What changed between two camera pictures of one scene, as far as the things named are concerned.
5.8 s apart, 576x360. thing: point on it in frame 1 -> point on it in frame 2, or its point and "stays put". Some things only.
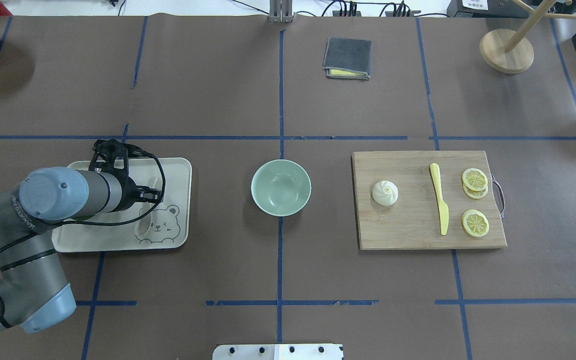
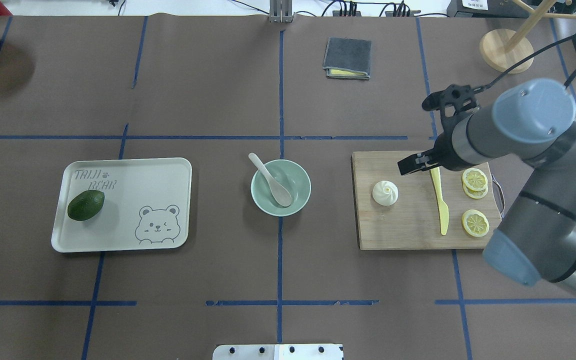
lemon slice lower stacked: x=475 y=194 stays put
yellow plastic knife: x=444 y=211 stays put
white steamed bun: x=385 y=193 stays put
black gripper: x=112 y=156 -> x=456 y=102
